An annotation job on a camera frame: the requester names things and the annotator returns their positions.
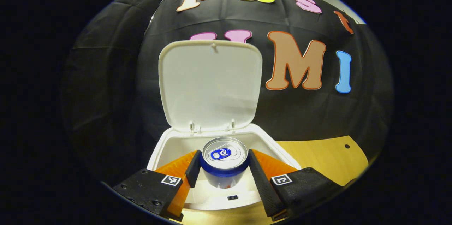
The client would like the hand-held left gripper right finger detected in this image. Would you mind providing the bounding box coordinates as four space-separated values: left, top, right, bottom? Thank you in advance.
247 148 343 222

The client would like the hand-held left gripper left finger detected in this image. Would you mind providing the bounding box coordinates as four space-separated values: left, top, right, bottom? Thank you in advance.
113 149 202 222

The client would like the blue silver pop can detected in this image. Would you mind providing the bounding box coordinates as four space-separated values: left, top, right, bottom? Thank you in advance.
199 137 251 189

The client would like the white desktop garbage bin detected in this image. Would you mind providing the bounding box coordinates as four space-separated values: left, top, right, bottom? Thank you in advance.
147 40 302 212

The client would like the wooden desktop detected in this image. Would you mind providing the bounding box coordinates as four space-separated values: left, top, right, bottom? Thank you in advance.
169 135 370 225

